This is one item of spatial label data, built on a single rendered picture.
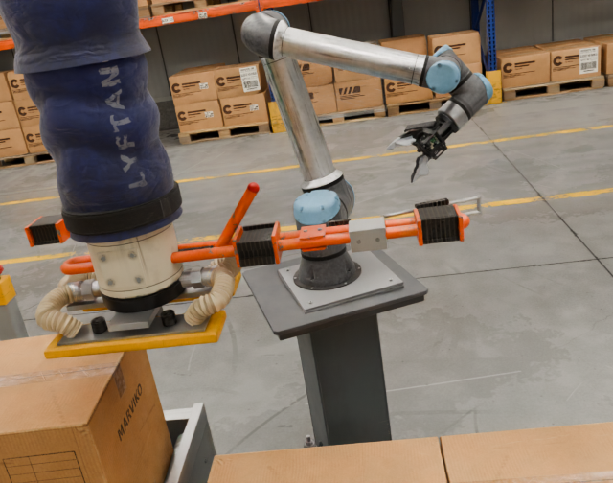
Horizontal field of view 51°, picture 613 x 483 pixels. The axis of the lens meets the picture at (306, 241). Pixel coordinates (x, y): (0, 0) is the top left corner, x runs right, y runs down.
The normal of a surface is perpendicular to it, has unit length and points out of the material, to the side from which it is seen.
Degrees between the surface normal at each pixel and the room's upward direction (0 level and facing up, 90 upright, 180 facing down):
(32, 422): 0
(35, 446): 90
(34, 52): 75
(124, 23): 102
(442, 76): 93
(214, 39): 90
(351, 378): 90
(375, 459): 0
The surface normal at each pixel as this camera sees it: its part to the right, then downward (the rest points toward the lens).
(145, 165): 0.69, -0.11
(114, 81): 0.66, 0.34
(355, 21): -0.06, 0.37
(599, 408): -0.14, -0.92
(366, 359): 0.29, 0.31
